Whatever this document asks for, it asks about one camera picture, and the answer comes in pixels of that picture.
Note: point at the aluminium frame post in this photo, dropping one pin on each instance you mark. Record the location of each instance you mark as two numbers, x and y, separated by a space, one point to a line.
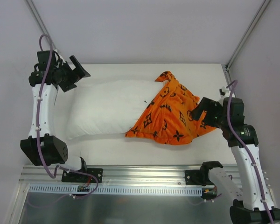
248 32
38 19

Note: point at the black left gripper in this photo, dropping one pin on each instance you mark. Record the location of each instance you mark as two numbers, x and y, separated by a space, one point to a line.
73 76

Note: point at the orange black patterned pillowcase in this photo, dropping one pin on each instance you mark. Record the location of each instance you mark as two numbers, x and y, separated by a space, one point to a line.
167 118

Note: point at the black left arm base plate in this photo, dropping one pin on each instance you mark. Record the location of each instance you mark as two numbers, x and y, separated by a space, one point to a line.
79 178

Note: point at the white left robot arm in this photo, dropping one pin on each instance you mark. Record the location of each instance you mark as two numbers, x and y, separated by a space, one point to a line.
42 147

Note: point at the white pillow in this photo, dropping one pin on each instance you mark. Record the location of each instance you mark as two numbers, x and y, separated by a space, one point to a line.
112 107

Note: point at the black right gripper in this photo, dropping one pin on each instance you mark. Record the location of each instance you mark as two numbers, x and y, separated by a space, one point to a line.
202 108

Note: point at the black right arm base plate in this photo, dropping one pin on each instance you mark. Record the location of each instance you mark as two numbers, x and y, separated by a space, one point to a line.
196 177

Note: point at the left aluminium frame post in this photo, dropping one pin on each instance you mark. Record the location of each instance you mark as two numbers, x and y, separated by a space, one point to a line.
38 19

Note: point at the aluminium mounting rail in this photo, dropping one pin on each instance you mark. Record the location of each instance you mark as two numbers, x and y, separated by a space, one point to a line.
169 176

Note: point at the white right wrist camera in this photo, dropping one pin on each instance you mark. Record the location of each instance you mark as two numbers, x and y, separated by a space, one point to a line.
224 91

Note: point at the white slotted cable duct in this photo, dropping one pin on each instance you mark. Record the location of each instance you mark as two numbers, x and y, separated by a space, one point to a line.
116 190

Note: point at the right aluminium frame post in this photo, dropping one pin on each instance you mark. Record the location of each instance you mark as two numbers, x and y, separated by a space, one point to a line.
248 32

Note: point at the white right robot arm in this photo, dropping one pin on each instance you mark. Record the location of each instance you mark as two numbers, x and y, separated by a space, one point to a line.
252 203

